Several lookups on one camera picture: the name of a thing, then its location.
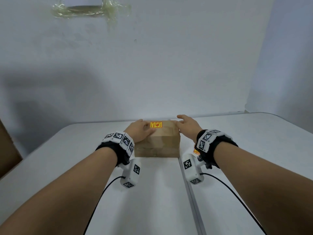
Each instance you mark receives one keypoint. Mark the person's right hand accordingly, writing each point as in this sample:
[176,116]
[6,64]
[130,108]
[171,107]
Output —
[190,127]

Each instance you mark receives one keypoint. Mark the person's left hand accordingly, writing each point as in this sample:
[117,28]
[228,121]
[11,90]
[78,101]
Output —
[139,130]

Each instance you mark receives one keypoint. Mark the yellow sticker with red print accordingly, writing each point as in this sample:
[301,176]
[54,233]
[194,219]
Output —
[156,124]

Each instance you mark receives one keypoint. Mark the pile of yellow stickers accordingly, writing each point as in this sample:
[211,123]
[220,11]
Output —
[196,151]

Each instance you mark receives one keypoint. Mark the brown cardboard box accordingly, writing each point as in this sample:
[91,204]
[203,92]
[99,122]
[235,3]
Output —
[161,144]

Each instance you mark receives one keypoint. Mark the person's right forearm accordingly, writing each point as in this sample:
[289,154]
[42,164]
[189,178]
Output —
[264,188]

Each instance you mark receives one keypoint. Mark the person's left forearm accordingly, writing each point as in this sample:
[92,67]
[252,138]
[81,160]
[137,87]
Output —
[61,193]

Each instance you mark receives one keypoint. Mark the black wristband with marker tags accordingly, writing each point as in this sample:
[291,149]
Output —
[207,139]
[119,137]

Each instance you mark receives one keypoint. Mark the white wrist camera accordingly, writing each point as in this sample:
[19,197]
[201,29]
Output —
[193,172]
[129,176]

